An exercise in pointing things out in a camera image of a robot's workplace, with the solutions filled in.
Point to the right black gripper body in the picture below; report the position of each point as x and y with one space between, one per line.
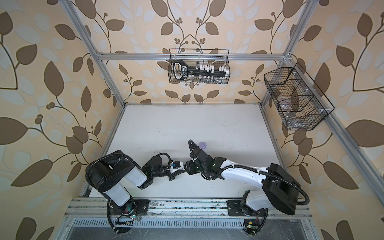
193 167

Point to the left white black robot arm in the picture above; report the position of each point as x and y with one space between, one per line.
105 174

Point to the black tool with white pieces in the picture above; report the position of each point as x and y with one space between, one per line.
181 71

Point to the back wire basket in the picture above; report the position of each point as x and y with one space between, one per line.
217 57

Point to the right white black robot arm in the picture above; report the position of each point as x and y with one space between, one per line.
275 186

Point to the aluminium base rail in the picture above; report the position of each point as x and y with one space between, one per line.
185 208

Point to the purple earbud charging case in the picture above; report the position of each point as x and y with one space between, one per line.
202 145

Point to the wire basket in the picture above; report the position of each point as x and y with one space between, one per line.
217 57
300 100

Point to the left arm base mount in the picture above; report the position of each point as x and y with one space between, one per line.
131 208

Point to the right side wire basket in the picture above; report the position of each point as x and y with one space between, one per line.
300 100

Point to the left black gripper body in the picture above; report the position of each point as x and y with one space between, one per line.
171 178

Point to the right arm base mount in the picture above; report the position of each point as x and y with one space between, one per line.
237 208

